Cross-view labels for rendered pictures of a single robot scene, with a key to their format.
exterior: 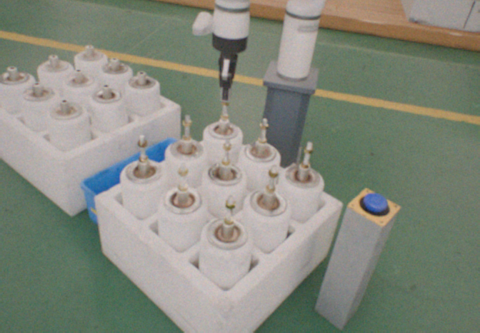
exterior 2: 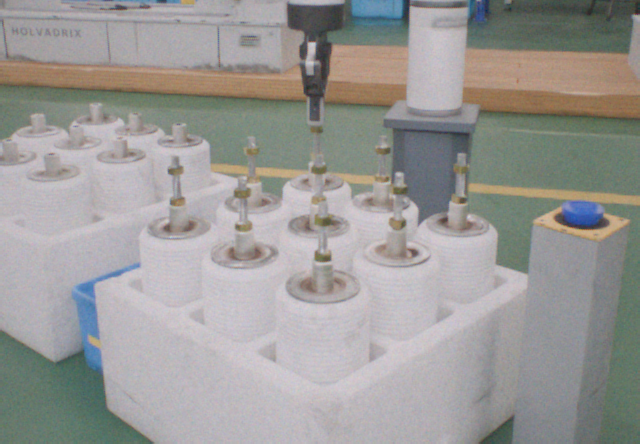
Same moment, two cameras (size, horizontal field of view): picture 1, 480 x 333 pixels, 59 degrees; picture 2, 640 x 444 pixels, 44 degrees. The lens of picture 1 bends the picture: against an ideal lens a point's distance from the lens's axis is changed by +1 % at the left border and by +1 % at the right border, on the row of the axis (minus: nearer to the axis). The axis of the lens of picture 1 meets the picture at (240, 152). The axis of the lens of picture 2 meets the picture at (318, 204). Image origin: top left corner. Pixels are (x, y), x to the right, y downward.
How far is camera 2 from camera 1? 29 cm
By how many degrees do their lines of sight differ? 17
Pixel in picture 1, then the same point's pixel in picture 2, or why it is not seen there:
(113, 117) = (131, 188)
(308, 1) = not seen: outside the picture
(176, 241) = (234, 326)
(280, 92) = (415, 137)
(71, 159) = (57, 246)
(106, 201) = (114, 288)
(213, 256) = (299, 317)
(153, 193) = (194, 257)
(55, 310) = not seen: outside the picture
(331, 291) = (533, 421)
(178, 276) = (240, 379)
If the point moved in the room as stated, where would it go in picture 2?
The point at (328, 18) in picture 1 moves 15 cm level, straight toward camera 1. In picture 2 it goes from (505, 94) to (503, 104)
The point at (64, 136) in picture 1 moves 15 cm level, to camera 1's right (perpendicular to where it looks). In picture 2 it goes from (48, 211) to (152, 215)
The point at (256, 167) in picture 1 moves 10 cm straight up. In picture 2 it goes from (376, 221) to (378, 143)
